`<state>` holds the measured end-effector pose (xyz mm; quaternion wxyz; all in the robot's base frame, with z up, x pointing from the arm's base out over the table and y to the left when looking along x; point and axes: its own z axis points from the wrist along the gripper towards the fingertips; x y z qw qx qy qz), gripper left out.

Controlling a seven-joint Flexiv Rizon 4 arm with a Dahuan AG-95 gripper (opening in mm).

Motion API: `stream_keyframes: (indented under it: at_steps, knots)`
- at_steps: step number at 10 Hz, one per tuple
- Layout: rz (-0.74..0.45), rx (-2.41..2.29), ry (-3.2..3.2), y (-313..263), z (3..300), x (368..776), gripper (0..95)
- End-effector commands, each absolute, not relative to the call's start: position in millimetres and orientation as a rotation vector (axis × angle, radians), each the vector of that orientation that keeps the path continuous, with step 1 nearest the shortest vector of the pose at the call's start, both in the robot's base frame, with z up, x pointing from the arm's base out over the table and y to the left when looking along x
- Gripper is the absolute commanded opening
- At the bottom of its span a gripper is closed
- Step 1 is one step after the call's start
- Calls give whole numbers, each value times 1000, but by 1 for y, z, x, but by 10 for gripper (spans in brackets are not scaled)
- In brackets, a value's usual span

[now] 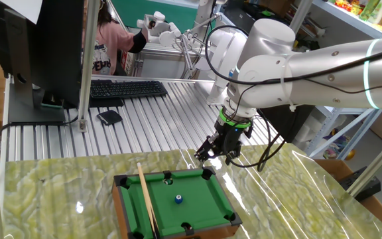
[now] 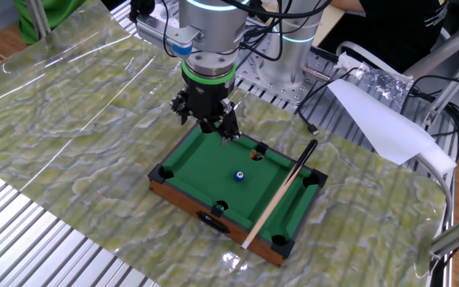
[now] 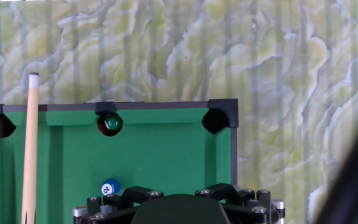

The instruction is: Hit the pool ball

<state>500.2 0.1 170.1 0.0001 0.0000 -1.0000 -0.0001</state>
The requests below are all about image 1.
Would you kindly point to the black flat pad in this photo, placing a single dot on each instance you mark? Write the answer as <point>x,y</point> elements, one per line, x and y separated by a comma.
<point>106,102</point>

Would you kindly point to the black equipment case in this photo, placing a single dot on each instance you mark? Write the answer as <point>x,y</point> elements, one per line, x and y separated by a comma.
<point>240,16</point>

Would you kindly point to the brown cardboard box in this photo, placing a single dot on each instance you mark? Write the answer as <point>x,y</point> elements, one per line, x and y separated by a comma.
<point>330,167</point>

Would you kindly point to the mini green pool table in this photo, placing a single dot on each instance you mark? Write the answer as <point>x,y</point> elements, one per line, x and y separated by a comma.
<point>194,212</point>

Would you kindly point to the blue pool ball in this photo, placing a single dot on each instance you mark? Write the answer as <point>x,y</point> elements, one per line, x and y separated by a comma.
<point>178,199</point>

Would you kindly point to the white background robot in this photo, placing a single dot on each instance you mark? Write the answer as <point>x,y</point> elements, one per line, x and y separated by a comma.
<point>224,56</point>

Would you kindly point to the black keyboard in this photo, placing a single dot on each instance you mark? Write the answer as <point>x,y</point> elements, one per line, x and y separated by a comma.
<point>128,89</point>

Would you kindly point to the yellow ball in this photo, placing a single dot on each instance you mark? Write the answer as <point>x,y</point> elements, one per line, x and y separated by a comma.
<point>350,155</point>

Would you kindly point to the green marble-pattern mat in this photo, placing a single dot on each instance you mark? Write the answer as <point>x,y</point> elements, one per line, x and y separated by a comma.
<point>45,199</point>

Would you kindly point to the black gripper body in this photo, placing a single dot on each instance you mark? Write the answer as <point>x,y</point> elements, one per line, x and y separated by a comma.
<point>229,139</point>

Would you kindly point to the green carton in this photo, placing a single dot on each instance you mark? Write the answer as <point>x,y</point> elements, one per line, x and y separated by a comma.
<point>370,8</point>

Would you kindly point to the white teleoperation device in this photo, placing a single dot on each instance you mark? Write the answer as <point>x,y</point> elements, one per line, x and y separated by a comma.
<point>164,31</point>

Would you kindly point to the grey vertical column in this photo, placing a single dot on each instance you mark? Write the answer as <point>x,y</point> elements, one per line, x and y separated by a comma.
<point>204,13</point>

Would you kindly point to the wooden pool cue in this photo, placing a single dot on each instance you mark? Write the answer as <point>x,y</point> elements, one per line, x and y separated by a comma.
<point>146,196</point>

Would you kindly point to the small black device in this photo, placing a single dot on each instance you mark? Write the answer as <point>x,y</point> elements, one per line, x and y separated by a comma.
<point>109,117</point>

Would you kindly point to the person in pink shirt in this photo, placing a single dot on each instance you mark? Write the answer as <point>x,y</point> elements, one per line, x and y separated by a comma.
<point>109,43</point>

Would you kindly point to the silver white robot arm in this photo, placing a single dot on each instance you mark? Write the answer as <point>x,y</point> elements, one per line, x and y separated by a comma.
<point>327,94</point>

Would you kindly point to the black computer monitor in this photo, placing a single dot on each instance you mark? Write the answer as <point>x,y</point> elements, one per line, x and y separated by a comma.
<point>55,49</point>

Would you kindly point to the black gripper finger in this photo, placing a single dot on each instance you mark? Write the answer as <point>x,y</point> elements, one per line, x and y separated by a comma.
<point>206,149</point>
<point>232,157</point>

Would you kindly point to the red yellow toys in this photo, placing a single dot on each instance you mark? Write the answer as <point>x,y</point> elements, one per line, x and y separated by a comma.
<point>347,5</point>

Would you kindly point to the black panel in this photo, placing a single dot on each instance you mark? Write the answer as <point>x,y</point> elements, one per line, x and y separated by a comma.
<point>287,123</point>

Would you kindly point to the black green-edged box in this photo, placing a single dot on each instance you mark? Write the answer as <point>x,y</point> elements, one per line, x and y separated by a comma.
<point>51,99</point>

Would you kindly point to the white paper sheet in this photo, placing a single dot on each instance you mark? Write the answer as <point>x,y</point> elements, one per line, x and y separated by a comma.
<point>25,8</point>

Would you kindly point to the green pool ball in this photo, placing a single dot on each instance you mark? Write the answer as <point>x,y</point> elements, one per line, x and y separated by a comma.
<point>168,181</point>

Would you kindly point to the pale yellow bottle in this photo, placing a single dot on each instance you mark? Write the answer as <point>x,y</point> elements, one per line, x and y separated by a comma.
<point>381,11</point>

